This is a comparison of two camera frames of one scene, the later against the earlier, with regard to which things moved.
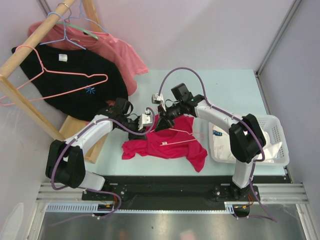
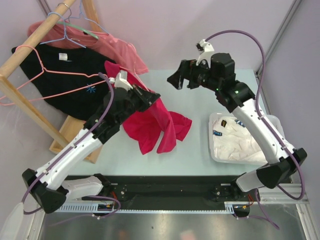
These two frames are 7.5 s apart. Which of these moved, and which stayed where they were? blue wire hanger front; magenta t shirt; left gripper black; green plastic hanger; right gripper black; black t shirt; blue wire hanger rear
Moved: magenta t shirt; left gripper black; right gripper black
Stayed: blue wire hanger rear; blue wire hanger front; green plastic hanger; black t shirt
